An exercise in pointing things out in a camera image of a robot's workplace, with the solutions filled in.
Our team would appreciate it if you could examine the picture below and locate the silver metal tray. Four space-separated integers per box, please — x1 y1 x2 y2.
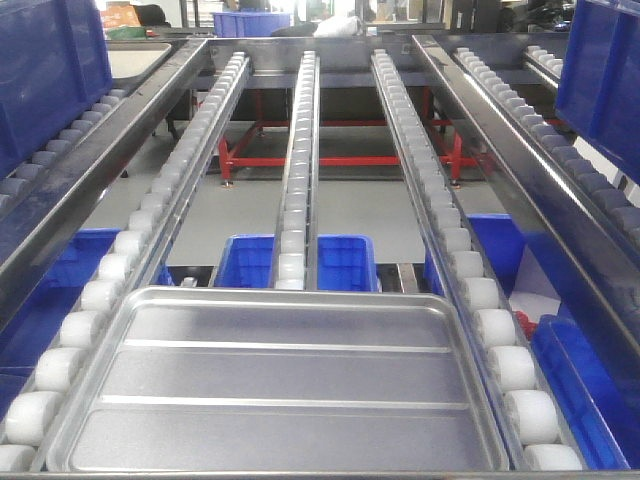
45 287 509 474

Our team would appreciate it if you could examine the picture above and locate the grey tray far left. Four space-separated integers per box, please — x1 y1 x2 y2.
107 41 172 83

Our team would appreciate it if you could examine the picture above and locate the steel shelf beam left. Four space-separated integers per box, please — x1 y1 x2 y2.
1 39 210 324

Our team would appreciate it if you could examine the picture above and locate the steel shelf beam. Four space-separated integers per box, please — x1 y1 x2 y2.
1 39 210 324
413 35 639 364

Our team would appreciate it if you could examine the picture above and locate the steel shelf beam right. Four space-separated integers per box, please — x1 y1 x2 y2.
413 35 639 364

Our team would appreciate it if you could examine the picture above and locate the blue bin below centre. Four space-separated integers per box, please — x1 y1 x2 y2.
213 234 379 292

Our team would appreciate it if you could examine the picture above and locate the blue bin background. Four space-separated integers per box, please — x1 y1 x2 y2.
212 11 291 38

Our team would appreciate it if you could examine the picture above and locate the blue bin lower left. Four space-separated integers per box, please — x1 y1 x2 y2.
1 228 120 415

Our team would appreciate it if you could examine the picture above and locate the large blue crate right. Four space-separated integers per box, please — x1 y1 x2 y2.
556 1 639 182

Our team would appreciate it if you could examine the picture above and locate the large blue crate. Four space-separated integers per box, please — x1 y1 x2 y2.
1 1 112 177
556 1 639 182

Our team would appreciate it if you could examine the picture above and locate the large blue crate left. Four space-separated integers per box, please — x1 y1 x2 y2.
1 1 112 177

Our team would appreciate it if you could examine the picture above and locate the blue bin lower right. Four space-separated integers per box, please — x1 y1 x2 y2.
424 213 640 471

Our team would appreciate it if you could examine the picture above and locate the centre white roller rail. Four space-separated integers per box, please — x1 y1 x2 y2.
270 51 320 291

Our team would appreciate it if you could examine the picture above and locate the white roller rail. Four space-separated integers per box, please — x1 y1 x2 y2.
1 52 250 472
270 51 320 291
371 49 587 471

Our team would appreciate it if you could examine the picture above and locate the red metal frame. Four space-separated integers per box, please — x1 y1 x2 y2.
219 86 478 184

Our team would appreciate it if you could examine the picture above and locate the left white roller rail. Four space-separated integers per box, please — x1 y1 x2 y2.
1 52 250 472

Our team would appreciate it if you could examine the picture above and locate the right white roller rail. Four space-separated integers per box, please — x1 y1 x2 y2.
371 49 587 471

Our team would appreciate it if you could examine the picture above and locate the far right roller rail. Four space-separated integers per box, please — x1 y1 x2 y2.
454 47 639 245

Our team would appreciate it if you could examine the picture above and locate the far left roller rail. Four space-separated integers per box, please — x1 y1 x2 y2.
1 89 126 217

